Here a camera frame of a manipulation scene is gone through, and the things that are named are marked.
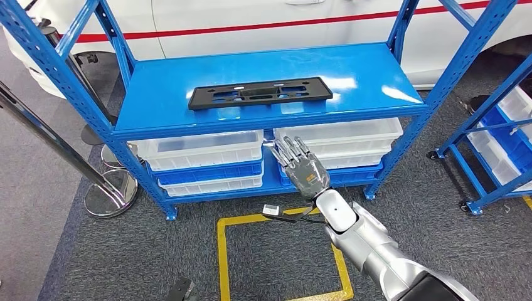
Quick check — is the black plastic plate part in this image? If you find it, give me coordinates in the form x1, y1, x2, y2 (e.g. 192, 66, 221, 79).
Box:
188, 77, 334, 112

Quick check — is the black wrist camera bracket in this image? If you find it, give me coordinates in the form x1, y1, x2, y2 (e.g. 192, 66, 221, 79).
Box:
272, 203, 329, 225

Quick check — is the white car with red stripe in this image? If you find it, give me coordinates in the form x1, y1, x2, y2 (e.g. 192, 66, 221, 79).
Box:
2, 0, 532, 100

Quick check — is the chrome stanchion post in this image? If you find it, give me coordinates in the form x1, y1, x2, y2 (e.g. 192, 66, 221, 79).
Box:
100, 143, 139, 170
0, 81, 139, 219

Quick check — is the white plastic crate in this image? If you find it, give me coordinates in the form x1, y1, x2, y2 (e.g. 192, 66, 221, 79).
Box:
320, 154, 384, 171
497, 86, 532, 140
307, 143, 392, 159
466, 124, 532, 193
130, 130, 265, 172
157, 174, 265, 198
273, 118, 404, 146

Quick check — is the blue wheeled rack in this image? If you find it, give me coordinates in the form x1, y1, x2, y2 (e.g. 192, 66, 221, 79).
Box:
427, 54, 532, 216

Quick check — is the dark round stanchion base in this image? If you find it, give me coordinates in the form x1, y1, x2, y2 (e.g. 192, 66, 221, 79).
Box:
466, 94, 492, 115

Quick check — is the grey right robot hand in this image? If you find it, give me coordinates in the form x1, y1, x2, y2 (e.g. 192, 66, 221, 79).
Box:
272, 135, 332, 203

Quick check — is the blue metal shelf rack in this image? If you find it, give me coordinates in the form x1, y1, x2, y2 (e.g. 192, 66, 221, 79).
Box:
0, 0, 520, 221

